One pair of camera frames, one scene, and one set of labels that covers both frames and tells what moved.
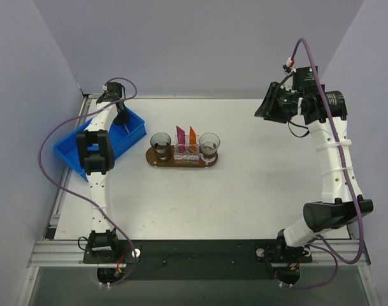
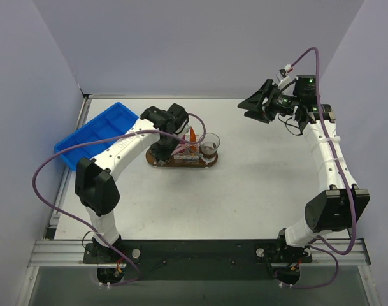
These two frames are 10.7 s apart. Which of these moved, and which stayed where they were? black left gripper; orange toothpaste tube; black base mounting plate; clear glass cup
Moved: black left gripper
Stayed: clear glass cup; black base mounting plate; orange toothpaste tube
